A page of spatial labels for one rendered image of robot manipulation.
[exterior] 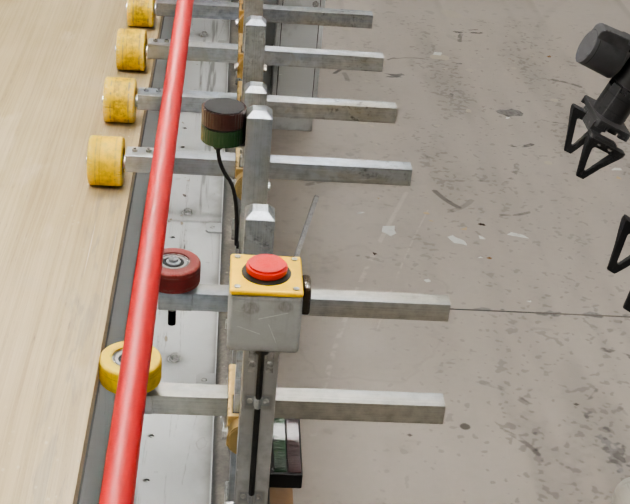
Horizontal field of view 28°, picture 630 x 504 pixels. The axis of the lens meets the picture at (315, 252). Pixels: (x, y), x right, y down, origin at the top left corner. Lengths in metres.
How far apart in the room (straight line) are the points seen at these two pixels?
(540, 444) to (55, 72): 1.44
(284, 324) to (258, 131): 0.53
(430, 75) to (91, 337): 3.57
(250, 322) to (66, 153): 1.02
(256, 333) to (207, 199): 1.44
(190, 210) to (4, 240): 0.73
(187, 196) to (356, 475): 0.75
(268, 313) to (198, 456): 0.76
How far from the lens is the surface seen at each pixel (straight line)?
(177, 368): 2.11
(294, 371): 3.20
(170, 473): 1.90
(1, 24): 2.75
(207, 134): 1.68
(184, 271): 1.82
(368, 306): 1.87
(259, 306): 1.19
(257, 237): 1.47
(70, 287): 1.79
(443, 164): 4.36
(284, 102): 2.26
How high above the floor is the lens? 1.84
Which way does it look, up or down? 30 degrees down
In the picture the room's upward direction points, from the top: 5 degrees clockwise
